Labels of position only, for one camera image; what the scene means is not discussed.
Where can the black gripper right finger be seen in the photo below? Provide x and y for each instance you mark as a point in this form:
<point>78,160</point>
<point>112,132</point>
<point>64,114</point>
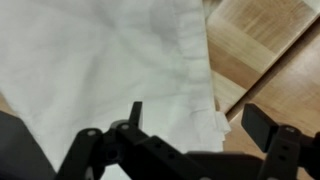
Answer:
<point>263,128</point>

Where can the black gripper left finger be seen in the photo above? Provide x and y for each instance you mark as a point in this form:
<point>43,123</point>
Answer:
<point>146,150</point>

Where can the cream canvas tote bag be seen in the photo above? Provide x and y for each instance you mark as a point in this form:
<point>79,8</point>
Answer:
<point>100,50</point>

